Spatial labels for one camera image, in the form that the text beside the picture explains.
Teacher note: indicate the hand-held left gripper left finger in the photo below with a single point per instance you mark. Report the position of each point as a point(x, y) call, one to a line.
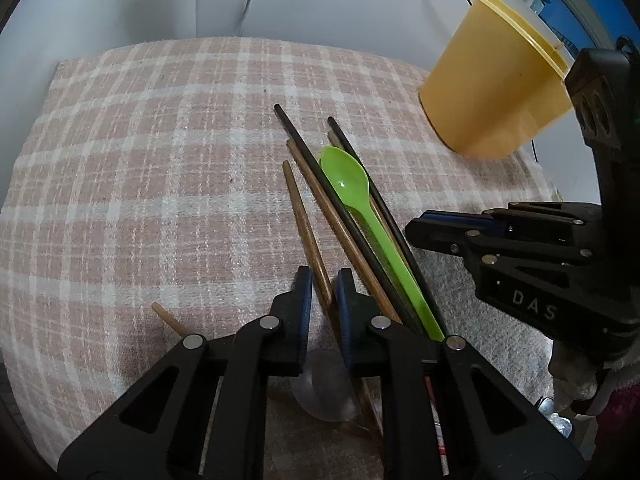
point(304, 305)

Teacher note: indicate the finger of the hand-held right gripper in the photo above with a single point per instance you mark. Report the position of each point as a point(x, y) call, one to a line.
point(440, 237)
point(450, 217)

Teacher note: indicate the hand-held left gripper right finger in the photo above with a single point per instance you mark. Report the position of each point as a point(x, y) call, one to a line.
point(345, 310)

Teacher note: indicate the brown wooden chopstick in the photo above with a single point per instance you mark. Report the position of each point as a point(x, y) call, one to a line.
point(301, 210)
point(311, 180)
point(334, 139)
point(167, 317)

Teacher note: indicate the black chopstick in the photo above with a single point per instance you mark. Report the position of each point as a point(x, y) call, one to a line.
point(300, 142)
point(345, 142)

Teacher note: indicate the yellow plastic cup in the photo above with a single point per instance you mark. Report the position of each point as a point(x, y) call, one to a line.
point(490, 80)

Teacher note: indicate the person's right forearm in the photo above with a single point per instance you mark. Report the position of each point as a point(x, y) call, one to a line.
point(620, 410)

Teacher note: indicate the clear plastic spoon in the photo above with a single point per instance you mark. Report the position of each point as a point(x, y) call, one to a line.
point(320, 390)

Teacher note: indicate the green plastic spoon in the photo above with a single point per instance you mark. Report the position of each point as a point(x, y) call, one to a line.
point(345, 180)

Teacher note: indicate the pink plaid cloth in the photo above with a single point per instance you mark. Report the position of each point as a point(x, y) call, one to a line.
point(150, 160)

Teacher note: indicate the blue panel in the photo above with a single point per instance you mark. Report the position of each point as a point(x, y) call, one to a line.
point(575, 15)

